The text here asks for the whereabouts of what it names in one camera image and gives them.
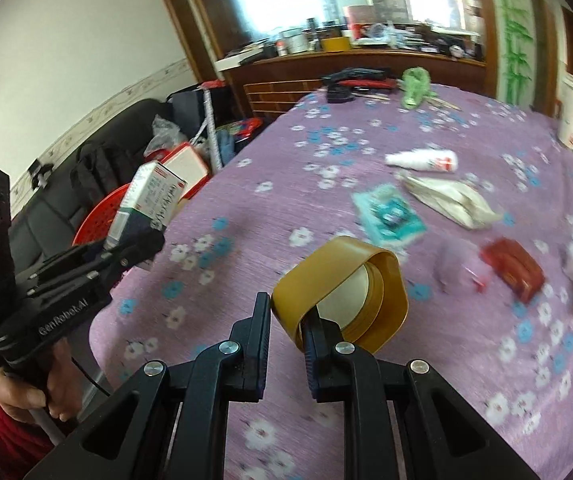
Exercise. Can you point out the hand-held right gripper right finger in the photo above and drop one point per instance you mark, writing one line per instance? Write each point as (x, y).
(314, 360)

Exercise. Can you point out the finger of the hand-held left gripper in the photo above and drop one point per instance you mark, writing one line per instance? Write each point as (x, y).
(81, 255)
(136, 250)

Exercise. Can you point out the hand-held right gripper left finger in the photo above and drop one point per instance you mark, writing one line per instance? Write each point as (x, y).
(261, 345)

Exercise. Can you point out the red plastic basket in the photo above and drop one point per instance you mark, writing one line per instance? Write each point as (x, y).
(96, 220)

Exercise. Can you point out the white green medicine box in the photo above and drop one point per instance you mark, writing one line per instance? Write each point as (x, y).
(151, 200)

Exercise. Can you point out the gold jar lid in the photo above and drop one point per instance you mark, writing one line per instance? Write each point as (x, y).
(316, 270)

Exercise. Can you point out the teal cartoon packet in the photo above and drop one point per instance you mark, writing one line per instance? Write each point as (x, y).
(389, 215)

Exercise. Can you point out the white red wet wipe pack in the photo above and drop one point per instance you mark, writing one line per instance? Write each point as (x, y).
(451, 197)

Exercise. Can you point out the white spray bottle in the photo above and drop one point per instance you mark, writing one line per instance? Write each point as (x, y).
(421, 160)

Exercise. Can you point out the person's left hand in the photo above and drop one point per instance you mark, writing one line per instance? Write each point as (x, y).
(16, 395)

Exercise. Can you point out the black sofa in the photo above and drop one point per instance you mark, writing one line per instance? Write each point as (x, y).
(56, 200)

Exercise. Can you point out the black quilted cloth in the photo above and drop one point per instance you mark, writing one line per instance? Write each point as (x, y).
(101, 170)

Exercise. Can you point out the white red-rimmed box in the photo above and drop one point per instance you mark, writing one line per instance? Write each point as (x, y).
(186, 167)

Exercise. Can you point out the crumpled plastic bag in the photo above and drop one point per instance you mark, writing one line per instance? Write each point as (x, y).
(166, 135)

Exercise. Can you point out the purple floral tablecloth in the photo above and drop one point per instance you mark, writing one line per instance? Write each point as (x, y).
(266, 200)

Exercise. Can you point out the black shopping bag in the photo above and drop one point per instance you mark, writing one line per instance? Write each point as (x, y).
(186, 105)

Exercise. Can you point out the colourful bag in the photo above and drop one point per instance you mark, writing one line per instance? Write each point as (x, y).
(241, 132)

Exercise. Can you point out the pink plastic wrapper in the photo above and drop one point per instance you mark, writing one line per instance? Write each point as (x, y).
(456, 265)

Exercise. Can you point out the white board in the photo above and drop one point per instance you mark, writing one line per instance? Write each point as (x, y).
(236, 61)

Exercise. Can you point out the red wrapper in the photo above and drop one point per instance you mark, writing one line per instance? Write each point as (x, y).
(513, 270)

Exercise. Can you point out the wooden sideboard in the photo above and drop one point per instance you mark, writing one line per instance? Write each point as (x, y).
(286, 80)

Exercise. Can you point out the black case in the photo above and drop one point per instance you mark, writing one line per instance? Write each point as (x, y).
(339, 94)

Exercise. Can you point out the metal tin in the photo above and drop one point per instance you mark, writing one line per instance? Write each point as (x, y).
(292, 41)

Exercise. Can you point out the red black pliers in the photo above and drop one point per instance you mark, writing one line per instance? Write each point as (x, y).
(361, 77)

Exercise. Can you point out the yellow box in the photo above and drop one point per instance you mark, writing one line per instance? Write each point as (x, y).
(335, 44)

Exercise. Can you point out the wooden stick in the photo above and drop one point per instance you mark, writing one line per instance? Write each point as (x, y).
(444, 103)

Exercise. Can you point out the green cloth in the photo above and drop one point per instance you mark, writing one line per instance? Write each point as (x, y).
(414, 87)

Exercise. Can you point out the red box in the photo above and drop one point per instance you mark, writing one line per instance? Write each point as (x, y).
(357, 22)

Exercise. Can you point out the black wall plug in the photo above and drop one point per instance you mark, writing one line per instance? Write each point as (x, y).
(39, 175)

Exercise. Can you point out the bamboo wall sticker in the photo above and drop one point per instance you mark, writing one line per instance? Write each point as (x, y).
(513, 30)

